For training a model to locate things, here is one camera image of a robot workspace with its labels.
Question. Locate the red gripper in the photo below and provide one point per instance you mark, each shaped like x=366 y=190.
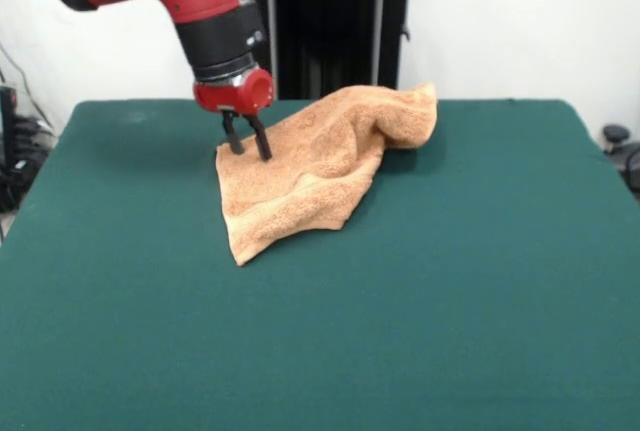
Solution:
x=230 y=96

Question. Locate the tan terry towel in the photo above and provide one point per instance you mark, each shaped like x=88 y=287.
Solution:
x=300 y=176

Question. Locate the black equipment pile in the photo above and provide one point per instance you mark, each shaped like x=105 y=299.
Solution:
x=25 y=151

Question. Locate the dark green table cloth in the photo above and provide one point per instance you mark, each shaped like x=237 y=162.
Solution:
x=150 y=351

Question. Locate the black computer tower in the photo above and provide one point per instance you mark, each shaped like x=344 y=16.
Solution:
x=7 y=121

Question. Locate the black office chair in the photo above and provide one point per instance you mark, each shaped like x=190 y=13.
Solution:
x=625 y=151

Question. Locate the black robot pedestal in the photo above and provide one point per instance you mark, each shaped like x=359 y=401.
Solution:
x=325 y=51

